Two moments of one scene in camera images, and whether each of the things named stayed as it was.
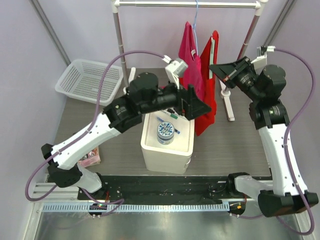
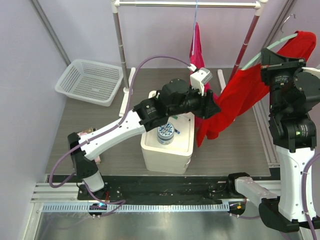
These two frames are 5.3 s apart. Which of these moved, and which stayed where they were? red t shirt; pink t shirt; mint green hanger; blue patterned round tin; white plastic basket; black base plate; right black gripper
Moved: red t shirt; pink t shirt; mint green hanger; right black gripper
Stayed: blue patterned round tin; black base plate; white plastic basket
